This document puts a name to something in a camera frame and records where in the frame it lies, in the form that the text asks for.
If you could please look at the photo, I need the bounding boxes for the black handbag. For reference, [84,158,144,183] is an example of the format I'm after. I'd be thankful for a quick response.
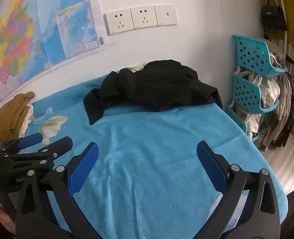
[261,0,287,31]

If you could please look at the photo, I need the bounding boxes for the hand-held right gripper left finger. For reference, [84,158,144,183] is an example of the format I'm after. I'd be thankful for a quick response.
[15,141,105,239]

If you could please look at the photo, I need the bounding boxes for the hanging clothes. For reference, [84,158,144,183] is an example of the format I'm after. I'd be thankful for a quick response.
[260,37,294,151]

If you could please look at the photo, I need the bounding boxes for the blue floral blanket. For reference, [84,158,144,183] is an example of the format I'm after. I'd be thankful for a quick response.
[0,75,288,239]

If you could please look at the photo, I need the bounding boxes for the white wall socket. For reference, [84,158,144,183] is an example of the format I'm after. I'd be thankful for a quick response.
[105,9,134,36]
[130,6,158,30]

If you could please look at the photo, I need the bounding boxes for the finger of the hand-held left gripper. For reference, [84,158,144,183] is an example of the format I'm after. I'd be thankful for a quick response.
[0,132,43,155]
[1,136,73,173]

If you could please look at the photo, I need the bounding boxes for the white plastic bags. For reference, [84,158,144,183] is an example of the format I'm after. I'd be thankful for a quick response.
[249,73,280,107]

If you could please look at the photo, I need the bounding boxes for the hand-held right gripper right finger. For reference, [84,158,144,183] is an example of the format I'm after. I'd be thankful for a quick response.
[196,141,280,239]

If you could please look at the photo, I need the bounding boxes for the black garment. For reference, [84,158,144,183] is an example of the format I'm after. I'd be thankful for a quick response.
[84,59,223,125]

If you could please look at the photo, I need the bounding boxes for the tan garment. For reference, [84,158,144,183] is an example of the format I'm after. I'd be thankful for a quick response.
[0,91,35,145]

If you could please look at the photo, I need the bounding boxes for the colourful wall map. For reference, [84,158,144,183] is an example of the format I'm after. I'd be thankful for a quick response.
[0,0,105,105]

